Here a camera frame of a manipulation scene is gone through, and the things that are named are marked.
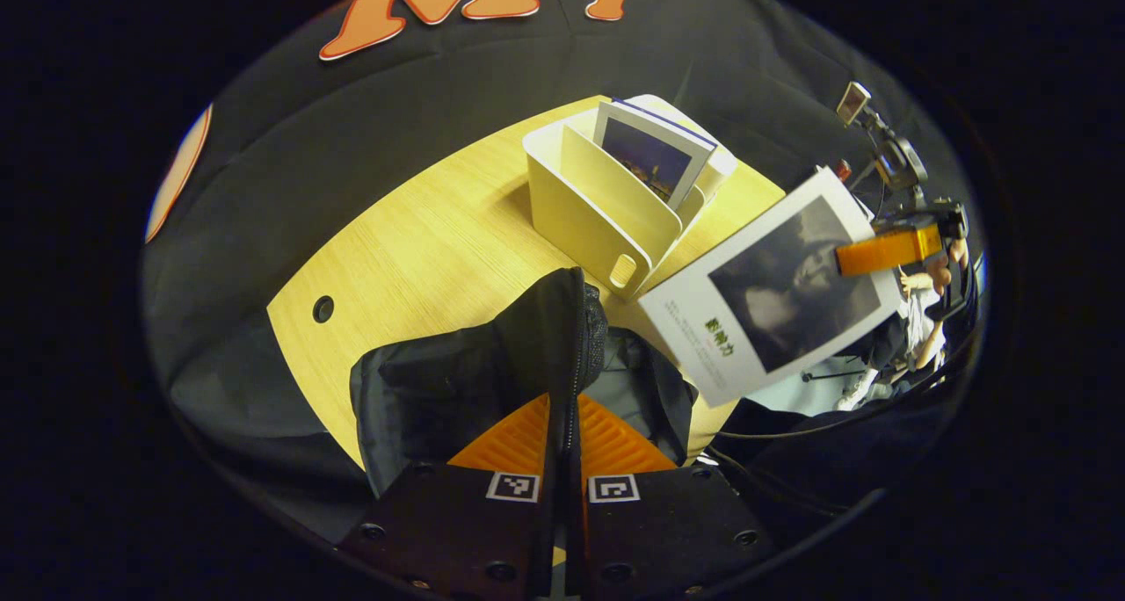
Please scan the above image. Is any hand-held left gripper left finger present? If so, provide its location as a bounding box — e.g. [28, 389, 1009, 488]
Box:
[338, 395, 556, 598]

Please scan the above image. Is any white bookshelf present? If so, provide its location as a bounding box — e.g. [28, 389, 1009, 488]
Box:
[523, 94, 739, 301]

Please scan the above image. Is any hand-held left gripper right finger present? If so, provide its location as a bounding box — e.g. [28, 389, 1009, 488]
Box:
[567, 395, 774, 598]

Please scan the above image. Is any white book with grey cover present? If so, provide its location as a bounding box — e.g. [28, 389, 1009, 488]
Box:
[639, 166, 904, 409]

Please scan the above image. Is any blue cover book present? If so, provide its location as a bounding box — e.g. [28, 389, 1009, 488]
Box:
[593, 98, 717, 211]

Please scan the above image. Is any black schoolbag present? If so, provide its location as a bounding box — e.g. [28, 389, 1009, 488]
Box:
[349, 267, 700, 496]

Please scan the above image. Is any black backdrop cloth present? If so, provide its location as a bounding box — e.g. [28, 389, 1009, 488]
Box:
[141, 0, 976, 545]

